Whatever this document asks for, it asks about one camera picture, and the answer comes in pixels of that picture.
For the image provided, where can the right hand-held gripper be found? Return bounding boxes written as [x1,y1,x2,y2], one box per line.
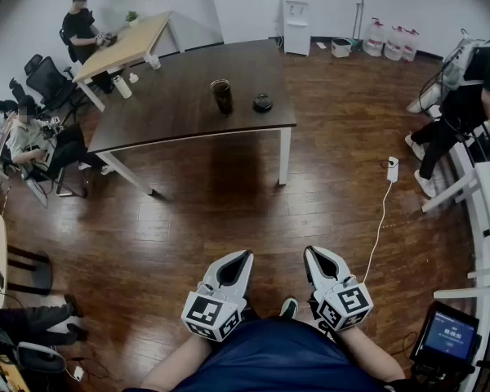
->
[303,246,374,333]

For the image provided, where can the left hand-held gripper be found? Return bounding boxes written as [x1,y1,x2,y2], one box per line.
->
[181,249,255,343]

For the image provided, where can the black round lid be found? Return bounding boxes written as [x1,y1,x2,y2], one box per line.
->
[252,92,274,114]

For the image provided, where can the dark metal tumbler cup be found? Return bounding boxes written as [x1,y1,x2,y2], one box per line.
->
[210,78,234,116]

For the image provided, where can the person's left forearm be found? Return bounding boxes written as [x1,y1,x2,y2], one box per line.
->
[140,332,214,392]

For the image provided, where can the person's right forearm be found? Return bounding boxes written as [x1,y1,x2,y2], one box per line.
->
[337,325,406,384]

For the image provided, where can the person's dark shoe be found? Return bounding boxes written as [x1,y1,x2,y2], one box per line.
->
[278,296,300,320]

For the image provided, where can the person's navy blue shirt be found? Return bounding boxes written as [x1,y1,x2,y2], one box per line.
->
[122,315,398,392]

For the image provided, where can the black framed tablet screen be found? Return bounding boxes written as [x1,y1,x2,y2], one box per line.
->
[409,300,481,372]

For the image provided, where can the dark brown table white legs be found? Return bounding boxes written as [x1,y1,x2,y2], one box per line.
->
[87,38,298,198]

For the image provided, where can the black stool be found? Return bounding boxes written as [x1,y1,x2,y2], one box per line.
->
[5,244,54,296]

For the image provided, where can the white insulated bottle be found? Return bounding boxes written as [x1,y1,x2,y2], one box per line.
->
[112,74,133,100]

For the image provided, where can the white plastic bin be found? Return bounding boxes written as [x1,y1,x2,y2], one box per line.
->
[331,37,354,60]

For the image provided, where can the clear water jug red cap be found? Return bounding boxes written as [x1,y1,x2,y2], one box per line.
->
[400,28,421,63]
[383,24,408,62]
[362,16,386,58]

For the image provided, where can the white water dispenser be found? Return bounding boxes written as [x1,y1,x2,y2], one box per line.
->
[282,0,314,57]

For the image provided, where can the light wooden table white legs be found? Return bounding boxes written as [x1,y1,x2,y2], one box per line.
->
[72,10,185,113]

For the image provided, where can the black office chair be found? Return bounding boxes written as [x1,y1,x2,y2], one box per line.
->
[24,54,81,112]

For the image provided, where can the white power cable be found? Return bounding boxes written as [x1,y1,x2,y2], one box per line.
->
[360,180,394,286]

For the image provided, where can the white desk frame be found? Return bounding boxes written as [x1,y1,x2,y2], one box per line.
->
[421,136,490,301]

